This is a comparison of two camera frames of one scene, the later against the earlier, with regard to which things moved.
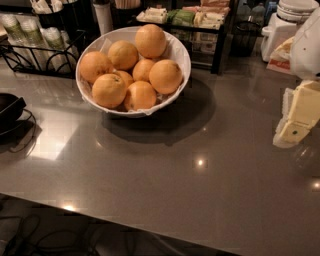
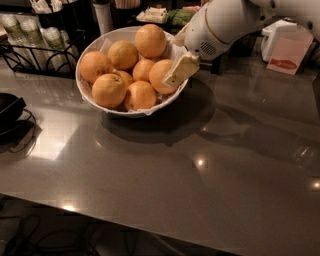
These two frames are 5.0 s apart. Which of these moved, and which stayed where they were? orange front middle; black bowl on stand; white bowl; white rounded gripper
Moved: white rounded gripper
Stayed: white bowl; orange front middle; black bowl on stand
